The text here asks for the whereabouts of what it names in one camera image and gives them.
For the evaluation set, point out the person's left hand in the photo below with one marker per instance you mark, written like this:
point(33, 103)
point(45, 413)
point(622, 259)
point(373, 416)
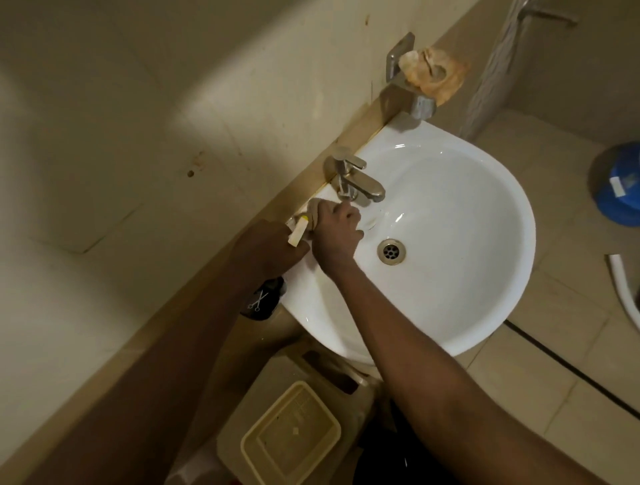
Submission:
point(265, 250)

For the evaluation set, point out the person's right hand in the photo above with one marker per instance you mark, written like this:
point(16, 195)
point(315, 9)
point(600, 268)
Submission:
point(335, 240)

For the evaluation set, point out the person's right fingers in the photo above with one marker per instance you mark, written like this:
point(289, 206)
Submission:
point(352, 220)

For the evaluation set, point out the person's left fingers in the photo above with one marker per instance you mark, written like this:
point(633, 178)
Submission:
point(297, 255)

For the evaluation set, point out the cream yellow tube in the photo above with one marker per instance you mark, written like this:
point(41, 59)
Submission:
point(299, 231)

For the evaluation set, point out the beige cleaning cloth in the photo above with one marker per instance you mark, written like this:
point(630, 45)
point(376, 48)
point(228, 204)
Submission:
point(315, 212)

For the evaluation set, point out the person's left forearm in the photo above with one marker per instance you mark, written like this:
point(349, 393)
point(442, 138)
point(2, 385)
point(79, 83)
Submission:
point(165, 369)

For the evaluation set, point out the person's right forearm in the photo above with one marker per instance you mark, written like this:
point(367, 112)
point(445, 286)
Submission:
point(425, 379)

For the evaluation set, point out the silver sink faucet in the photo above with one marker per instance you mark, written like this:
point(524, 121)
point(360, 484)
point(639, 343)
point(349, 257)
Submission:
point(356, 182)

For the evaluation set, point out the metal sink drain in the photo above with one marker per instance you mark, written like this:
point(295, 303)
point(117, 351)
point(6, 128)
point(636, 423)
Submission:
point(391, 250)

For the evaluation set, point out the black bottle with scissors print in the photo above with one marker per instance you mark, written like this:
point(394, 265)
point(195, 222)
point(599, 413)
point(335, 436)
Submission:
point(261, 300)

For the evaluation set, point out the white ceramic sink basin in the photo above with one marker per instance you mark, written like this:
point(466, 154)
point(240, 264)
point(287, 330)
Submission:
point(450, 240)

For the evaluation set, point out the beige plastic jerry can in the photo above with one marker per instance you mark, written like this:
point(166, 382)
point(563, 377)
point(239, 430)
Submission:
point(295, 379)

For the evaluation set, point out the orange crumpled cloth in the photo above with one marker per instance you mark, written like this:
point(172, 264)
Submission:
point(436, 71)

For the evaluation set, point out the yellow plastic container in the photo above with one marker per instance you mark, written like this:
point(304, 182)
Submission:
point(290, 434)

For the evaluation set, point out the person's black clothing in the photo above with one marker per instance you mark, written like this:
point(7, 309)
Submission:
point(400, 449)

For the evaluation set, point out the blue plastic bucket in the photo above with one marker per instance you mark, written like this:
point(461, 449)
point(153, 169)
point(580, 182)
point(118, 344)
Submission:
point(622, 185)

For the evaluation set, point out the white plastic pipe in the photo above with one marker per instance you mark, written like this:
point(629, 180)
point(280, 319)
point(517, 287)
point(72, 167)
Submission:
point(625, 290)

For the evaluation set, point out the metal wall soap holder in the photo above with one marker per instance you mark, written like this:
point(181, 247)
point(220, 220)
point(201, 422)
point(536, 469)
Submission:
point(400, 70)

